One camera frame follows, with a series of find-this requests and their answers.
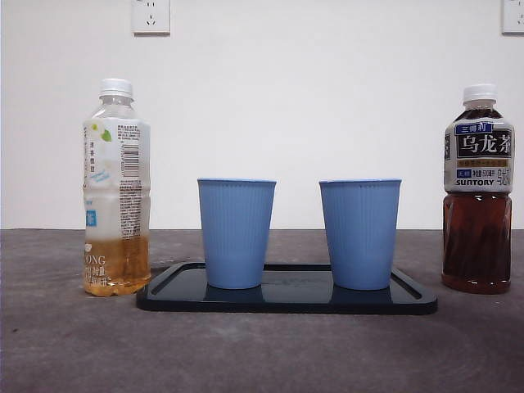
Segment clear bottle pale yellow tea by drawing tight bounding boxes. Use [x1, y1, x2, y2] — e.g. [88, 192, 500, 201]
[83, 78, 151, 296]

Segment dark oolong tea bottle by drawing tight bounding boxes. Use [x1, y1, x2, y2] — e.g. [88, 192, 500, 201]
[440, 84, 516, 295]

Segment ribbed light blue cup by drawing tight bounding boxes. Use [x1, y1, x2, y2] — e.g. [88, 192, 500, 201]
[318, 178, 403, 291]
[196, 177, 278, 291]

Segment dark rectangular tray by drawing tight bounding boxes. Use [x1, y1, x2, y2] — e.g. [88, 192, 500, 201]
[135, 262, 439, 315]

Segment white wall socket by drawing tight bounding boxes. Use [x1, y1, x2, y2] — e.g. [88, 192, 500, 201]
[131, 0, 171, 35]
[501, 0, 524, 35]

